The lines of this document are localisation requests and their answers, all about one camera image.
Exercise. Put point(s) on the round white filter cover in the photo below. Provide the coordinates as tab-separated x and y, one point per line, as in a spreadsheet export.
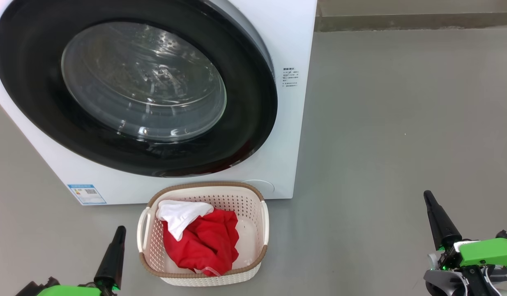
261	186

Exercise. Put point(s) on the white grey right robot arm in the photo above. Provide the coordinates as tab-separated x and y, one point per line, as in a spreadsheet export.
442	283

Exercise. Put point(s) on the blue energy label sticker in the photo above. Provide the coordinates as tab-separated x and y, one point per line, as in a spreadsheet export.
86	194

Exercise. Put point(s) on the white front-load washing machine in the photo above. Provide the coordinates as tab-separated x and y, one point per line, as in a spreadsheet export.
286	144

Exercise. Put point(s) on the red and white garment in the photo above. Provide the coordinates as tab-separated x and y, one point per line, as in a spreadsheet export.
204	242

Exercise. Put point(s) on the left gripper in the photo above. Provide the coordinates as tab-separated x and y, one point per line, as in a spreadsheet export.
64	291

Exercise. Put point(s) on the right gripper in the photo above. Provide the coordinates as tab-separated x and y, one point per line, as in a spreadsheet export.
487	253

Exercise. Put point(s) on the cream perforated basket brown rim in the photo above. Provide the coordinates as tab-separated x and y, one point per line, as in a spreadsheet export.
245	205

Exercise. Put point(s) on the black round glass washer door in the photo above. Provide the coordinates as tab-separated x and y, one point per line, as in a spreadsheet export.
245	123

